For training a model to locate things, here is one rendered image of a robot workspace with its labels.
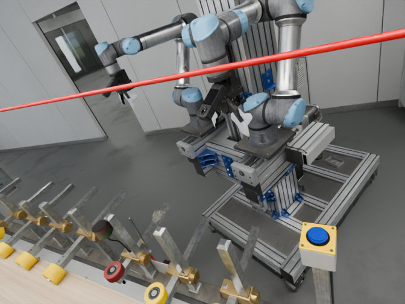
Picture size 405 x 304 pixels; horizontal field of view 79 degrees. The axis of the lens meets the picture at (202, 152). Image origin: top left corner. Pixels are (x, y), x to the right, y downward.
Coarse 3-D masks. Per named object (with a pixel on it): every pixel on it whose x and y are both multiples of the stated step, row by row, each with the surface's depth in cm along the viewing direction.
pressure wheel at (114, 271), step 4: (112, 264) 106; (116, 264) 105; (120, 264) 105; (108, 268) 105; (112, 268) 104; (116, 268) 104; (120, 268) 103; (124, 268) 106; (104, 272) 104; (108, 272) 104; (112, 272) 103; (116, 272) 102; (120, 272) 103; (104, 276) 102; (108, 276) 102; (112, 276) 101; (116, 276) 101; (120, 276) 103; (108, 280) 102; (112, 280) 101; (116, 280) 102; (124, 280) 109
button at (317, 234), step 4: (312, 228) 55; (316, 228) 54; (320, 228) 54; (308, 232) 54; (312, 232) 54; (316, 232) 53; (320, 232) 53; (324, 232) 53; (308, 236) 54; (312, 236) 53; (316, 236) 53; (320, 236) 52; (324, 236) 52; (312, 240) 53; (316, 240) 52; (320, 240) 52; (324, 240) 52
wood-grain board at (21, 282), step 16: (16, 256) 132; (0, 272) 126; (16, 272) 122; (32, 272) 118; (0, 288) 116; (16, 288) 113; (32, 288) 110; (48, 288) 107; (64, 288) 104; (80, 288) 102; (96, 288) 99
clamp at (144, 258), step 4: (128, 252) 113; (144, 252) 111; (124, 256) 113; (128, 256) 111; (140, 256) 109; (144, 256) 109; (148, 256) 111; (132, 260) 111; (136, 260) 109; (140, 260) 109; (144, 260) 108; (148, 260) 111; (136, 264) 112; (140, 264) 108; (144, 264) 108
